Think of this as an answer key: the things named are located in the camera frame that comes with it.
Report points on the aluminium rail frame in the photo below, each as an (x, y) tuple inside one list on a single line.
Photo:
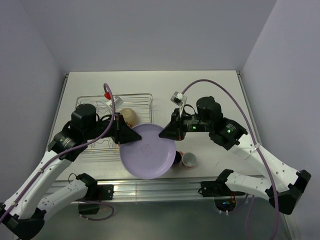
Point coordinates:
[(124, 191)]

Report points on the wire dish rack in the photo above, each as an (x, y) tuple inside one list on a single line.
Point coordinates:
[(105, 150)]

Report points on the black mug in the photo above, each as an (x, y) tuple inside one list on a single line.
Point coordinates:
[(178, 158)]

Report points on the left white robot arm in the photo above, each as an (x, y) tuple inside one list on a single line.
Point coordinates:
[(27, 210)]

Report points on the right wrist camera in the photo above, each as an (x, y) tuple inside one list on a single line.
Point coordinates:
[(179, 99)]

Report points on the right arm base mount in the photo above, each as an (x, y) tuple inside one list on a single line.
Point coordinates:
[(225, 200)]

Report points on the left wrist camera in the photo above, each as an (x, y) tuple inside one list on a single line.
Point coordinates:
[(117, 100)]

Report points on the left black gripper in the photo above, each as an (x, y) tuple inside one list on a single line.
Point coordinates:
[(122, 133)]

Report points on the white bowl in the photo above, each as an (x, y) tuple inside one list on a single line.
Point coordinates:
[(130, 117)]

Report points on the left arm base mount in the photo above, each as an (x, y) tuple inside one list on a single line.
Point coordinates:
[(100, 192)]

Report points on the pink mug white inside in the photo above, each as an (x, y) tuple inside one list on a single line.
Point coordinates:
[(188, 159)]

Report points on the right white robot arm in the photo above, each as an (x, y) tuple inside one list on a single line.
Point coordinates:
[(281, 185)]

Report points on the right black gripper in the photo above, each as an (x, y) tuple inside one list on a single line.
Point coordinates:
[(174, 130)]

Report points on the purple plate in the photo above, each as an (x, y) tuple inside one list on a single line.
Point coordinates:
[(150, 157)]

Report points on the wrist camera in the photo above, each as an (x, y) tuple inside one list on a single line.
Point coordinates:
[(117, 100), (179, 99)]

